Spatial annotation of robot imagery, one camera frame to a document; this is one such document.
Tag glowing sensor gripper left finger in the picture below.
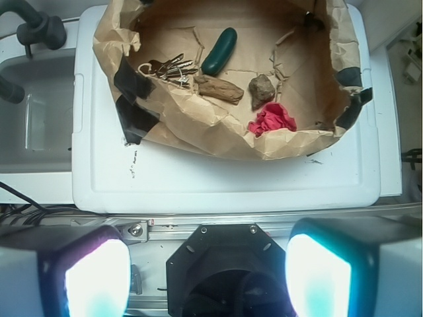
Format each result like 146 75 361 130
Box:
1 225 131 316

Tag green plastic pickle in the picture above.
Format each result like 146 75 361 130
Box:
201 27 237 76

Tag black octagonal mount plate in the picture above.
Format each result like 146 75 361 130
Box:
166 224 295 316

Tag brown wood piece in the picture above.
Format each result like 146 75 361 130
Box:
193 75 244 105

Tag white plastic bin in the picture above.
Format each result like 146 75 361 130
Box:
71 5 381 215

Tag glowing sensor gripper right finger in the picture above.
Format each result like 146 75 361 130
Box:
285 216 422 316

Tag brown paper liner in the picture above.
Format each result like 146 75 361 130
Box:
93 1 372 160

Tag black cables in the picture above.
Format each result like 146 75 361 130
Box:
0 180 77 226

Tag brown rock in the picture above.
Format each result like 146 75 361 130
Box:
249 74 276 110

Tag bunch of metal keys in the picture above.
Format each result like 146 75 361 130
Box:
137 53 199 88

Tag crumpled red paper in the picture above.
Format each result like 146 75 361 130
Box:
248 102 297 137

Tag clear plastic container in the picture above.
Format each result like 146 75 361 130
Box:
1 49 75 174

